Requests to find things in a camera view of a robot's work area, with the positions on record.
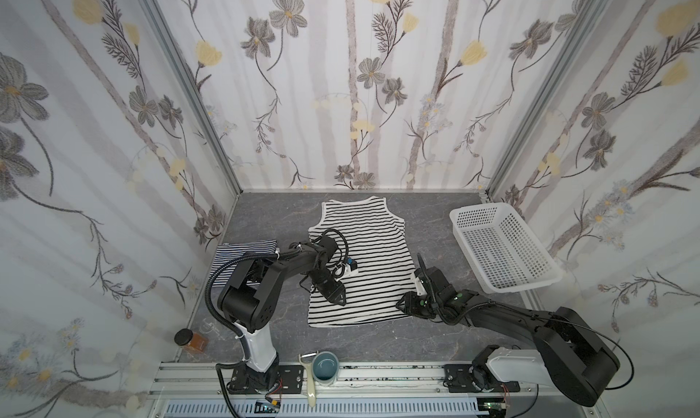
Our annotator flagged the white vented cable duct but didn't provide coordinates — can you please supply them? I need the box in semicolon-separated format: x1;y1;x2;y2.
162;398;488;417

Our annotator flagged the cream vegetable peeler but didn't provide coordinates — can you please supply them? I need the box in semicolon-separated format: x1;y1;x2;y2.
297;351;319;408

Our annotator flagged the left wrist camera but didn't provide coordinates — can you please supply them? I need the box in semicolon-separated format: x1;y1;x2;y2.
338;258;359;279

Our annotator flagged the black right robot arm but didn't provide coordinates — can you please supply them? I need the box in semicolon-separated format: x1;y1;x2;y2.
396;267;621;406

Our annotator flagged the blue white striped tank top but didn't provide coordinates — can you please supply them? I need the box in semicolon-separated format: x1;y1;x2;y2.
207;239;279;289

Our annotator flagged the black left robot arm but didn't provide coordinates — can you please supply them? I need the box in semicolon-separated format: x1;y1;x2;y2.
205;234;349;374

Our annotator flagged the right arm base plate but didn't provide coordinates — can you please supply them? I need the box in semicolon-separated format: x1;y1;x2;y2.
443;364;521;394

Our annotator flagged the teal mug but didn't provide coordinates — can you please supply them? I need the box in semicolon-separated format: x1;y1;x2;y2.
311;351;340;386

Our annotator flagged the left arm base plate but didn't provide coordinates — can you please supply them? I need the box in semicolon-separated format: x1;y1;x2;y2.
223;363;306;394

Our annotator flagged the spice jar with dark lid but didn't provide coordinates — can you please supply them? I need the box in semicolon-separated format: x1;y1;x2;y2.
173;328;209;353

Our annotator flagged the aluminium frame rail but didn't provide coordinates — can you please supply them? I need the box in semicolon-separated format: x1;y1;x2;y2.
147;363;590;416

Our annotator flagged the black white striped tank top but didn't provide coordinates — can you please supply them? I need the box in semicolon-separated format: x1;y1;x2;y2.
307;197;417;329

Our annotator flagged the white plastic laundry basket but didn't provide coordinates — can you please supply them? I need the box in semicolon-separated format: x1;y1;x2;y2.
450;203;563;294

